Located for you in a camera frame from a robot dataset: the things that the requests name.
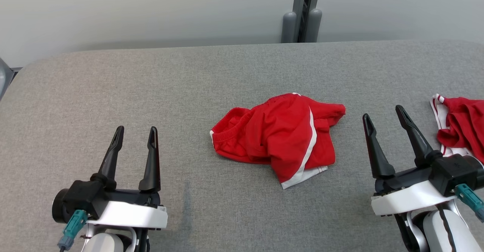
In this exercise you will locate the red shorts white stripe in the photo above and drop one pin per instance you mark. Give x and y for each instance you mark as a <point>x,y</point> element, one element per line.
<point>272,138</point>

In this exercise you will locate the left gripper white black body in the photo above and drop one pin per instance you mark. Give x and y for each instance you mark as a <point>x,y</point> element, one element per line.
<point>132,214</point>

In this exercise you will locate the grey double partition post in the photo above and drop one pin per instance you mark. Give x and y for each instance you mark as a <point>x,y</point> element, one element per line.
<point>301,2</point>

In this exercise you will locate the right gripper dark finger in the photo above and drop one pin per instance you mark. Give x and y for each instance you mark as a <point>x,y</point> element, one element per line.
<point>418,146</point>
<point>380,161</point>

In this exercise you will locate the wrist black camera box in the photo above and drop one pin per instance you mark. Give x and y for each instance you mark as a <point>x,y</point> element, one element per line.
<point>85,197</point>
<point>453,172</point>

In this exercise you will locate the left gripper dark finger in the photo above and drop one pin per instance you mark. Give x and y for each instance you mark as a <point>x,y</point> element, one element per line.
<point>111,161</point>
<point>152,169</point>

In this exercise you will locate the grey cylindrical post foot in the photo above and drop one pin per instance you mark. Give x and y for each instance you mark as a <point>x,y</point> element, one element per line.
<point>289,27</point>
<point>314,25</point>

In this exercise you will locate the red shirt white sleeves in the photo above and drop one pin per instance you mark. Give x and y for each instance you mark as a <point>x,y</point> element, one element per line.
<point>465,127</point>

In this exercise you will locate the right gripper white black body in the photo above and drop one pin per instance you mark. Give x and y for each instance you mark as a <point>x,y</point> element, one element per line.
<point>408,203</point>

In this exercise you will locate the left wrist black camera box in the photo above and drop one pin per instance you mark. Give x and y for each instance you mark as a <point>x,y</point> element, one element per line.
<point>85,197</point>

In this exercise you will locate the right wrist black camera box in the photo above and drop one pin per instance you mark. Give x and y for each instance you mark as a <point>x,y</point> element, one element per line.
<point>453,172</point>

